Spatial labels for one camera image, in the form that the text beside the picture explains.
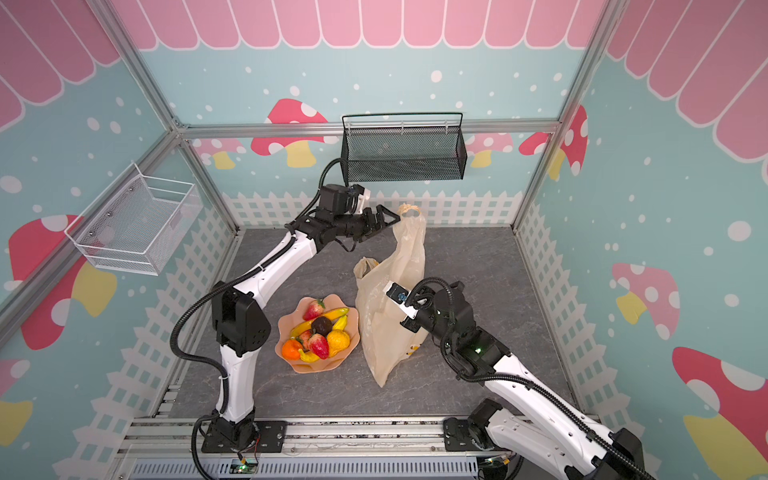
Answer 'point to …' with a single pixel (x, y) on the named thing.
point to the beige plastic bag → (380, 317)
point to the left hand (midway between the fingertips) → (391, 228)
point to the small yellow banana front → (308, 357)
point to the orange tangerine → (291, 349)
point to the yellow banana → (340, 322)
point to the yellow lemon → (337, 340)
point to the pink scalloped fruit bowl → (293, 326)
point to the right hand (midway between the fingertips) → (397, 287)
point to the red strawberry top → (313, 309)
